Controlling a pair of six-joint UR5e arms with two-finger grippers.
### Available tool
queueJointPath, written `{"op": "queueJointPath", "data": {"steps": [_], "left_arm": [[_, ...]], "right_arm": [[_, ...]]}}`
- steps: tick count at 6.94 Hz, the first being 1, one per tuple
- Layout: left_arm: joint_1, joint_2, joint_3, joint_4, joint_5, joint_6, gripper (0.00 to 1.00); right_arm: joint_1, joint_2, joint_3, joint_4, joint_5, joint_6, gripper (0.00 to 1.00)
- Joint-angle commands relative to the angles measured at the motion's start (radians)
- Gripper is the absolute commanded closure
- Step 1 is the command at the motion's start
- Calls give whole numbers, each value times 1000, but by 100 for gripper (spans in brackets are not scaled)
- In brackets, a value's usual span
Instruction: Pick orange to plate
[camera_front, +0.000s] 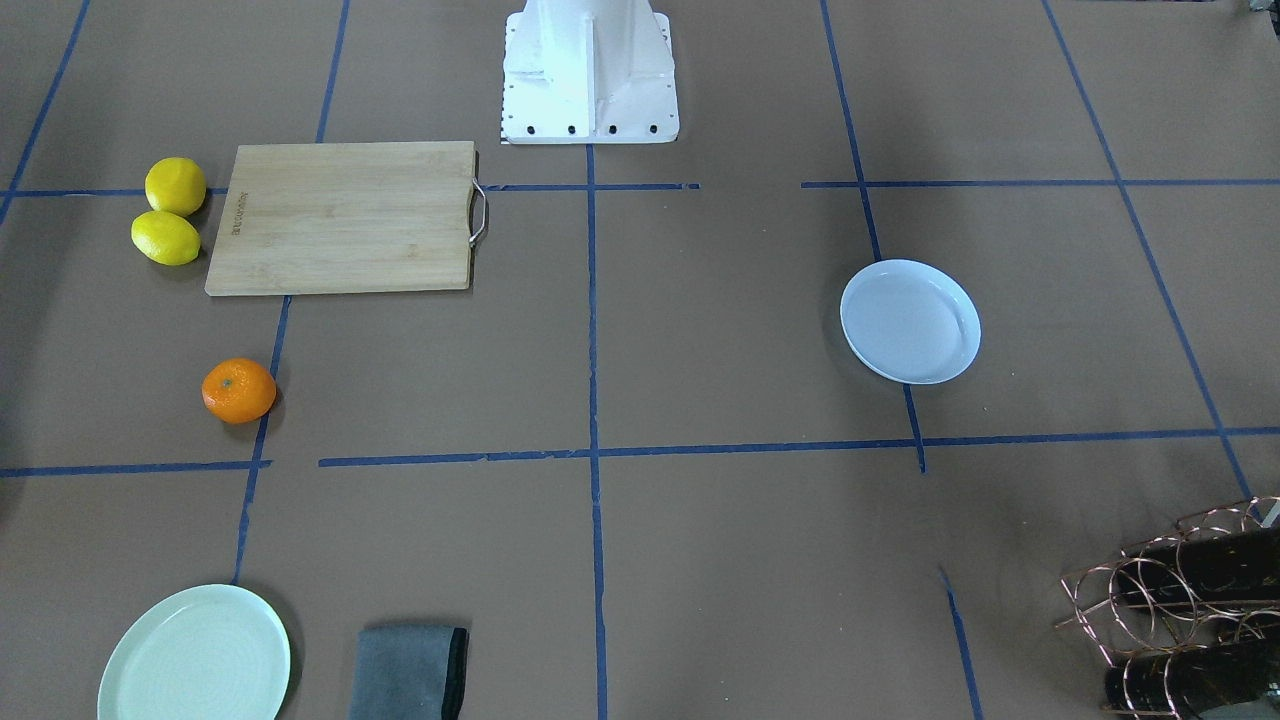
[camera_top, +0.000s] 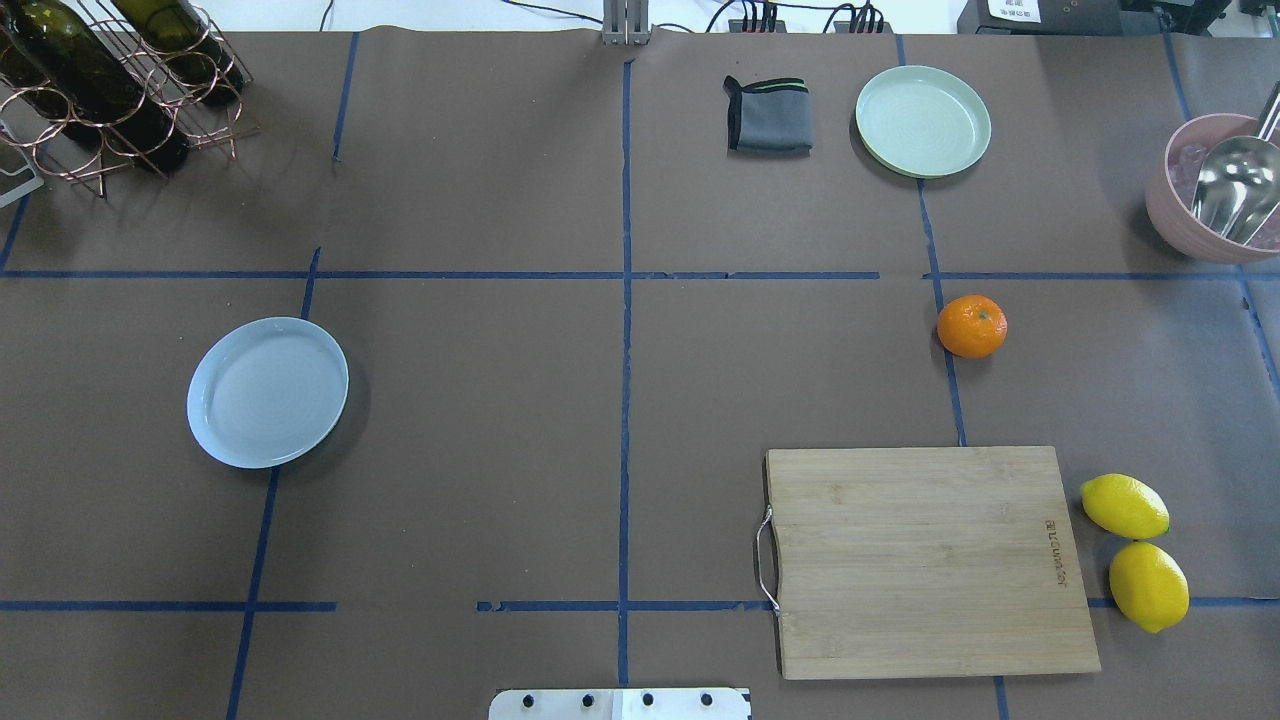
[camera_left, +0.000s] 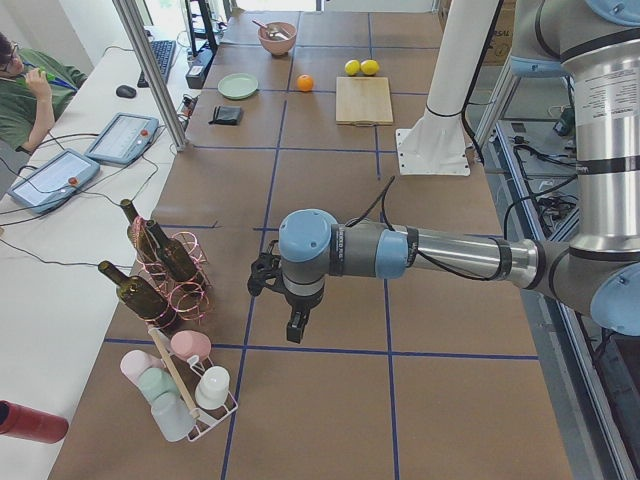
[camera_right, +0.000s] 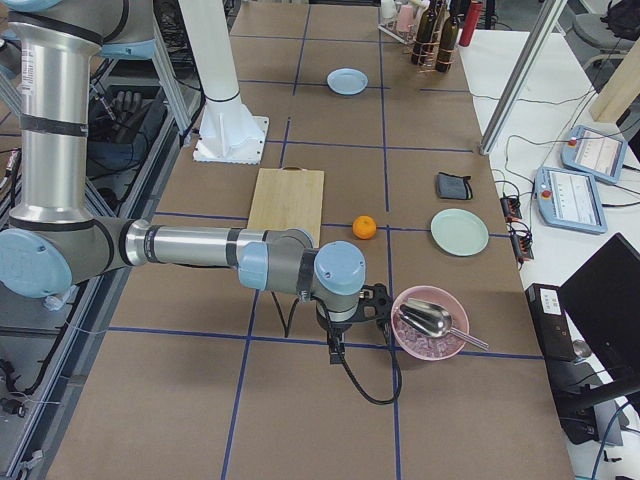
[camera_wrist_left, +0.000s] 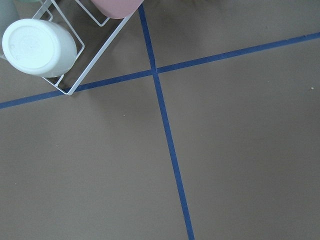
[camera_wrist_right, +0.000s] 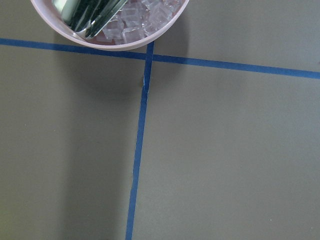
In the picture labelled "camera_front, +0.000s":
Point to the yellow lemon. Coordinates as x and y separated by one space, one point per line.
165 238
176 185

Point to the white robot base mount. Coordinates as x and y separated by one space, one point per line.
588 72

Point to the pale green plate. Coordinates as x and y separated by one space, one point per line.
214 651

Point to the light blue plate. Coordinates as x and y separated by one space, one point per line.
909 322

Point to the lower yellow lemon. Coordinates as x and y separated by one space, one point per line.
165 238

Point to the orange fruit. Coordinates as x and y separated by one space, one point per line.
239 390

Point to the copper wire basket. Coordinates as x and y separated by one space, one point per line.
1186 622

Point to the bamboo cutting board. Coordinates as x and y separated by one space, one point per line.
320 218

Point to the folded grey cloth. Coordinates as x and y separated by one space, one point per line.
409 671

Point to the upper yellow lemon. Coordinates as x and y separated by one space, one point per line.
176 185

